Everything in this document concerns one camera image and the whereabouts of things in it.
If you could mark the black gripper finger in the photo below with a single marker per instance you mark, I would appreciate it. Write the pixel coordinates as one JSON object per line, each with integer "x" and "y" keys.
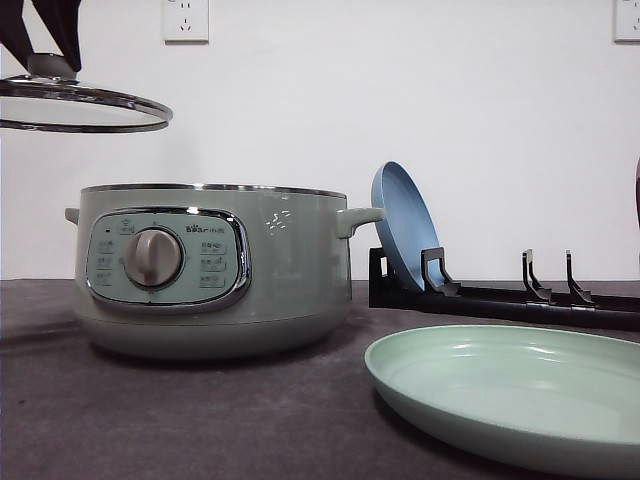
{"x": 61, "y": 18}
{"x": 14, "y": 34}

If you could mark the blue plate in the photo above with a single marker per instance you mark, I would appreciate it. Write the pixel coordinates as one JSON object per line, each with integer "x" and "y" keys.
{"x": 408, "y": 227}

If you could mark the grey table cloth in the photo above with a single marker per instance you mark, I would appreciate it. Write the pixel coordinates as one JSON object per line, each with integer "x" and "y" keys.
{"x": 72, "y": 408}

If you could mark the glass pot lid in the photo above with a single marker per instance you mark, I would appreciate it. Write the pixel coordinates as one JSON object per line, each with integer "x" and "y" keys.
{"x": 50, "y": 97}

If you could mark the white wall socket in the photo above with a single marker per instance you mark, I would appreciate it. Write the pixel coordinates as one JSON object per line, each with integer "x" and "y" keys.
{"x": 185, "y": 22}
{"x": 626, "y": 22}

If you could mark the green plate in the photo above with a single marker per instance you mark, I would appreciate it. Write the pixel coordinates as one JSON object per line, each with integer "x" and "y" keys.
{"x": 549, "y": 397}

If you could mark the white wall socket right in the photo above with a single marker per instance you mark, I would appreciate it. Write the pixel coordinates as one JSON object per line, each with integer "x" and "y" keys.
{"x": 626, "y": 22}

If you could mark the green electric steamer pot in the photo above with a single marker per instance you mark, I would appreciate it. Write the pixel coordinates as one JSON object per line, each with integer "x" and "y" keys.
{"x": 213, "y": 271}

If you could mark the black dish rack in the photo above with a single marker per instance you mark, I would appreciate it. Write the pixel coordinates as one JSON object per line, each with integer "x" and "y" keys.
{"x": 535, "y": 301}

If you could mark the white wall socket left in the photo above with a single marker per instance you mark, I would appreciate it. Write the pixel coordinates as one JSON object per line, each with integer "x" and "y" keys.
{"x": 185, "y": 22}

